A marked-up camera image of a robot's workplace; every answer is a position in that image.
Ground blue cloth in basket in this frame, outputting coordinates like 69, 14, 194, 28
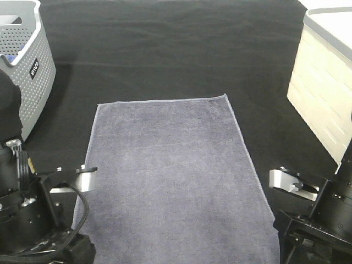
6, 54, 16, 63

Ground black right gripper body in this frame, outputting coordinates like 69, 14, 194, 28
273, 211, 351, 263

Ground white storage box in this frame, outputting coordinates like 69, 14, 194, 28
287, 7, 351, 163

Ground grey-blue microfibre towel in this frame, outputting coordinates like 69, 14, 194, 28
81, 95, 280, 263

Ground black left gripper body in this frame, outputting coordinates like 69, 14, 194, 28
1, 229, 96, 263

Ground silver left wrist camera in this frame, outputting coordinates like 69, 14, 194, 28
38, 164, 97, 194

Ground black table cloth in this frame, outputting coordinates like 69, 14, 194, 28
26, 1, 336, 214

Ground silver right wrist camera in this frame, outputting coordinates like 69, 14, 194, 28
269, 167, 328, 202

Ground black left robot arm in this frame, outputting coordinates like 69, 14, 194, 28
1, 73, 97, 263

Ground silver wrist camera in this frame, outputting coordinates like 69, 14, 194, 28
269, 167, 328, 202
38, 164, 97, 194

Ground grey perforated laundry basket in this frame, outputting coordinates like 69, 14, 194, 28
1, 1, 56, 139

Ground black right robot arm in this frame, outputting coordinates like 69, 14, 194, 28
269, 146, 351, 263

